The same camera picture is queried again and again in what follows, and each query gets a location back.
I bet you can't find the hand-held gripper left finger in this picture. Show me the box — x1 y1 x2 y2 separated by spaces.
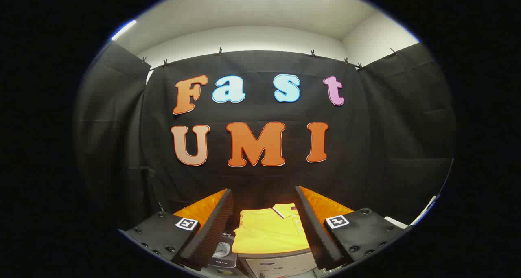
118 188 235 271

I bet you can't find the row of black cloth clips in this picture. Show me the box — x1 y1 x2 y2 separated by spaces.
140 46 399 72

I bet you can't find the grey washing machine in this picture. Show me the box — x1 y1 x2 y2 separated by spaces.
208 228 239 269

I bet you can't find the grey cabinet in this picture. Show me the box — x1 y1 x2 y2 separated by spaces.
237 248 323 278

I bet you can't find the ceiling light strip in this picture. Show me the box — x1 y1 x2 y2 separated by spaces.
111 20 138 42

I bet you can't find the white flat board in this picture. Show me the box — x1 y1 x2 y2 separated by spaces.
384 215 409 230

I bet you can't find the yellow polo shirt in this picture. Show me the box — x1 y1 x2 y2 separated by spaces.
231 203 311 254

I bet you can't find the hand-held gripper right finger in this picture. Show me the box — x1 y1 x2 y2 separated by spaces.
294 185 410 271

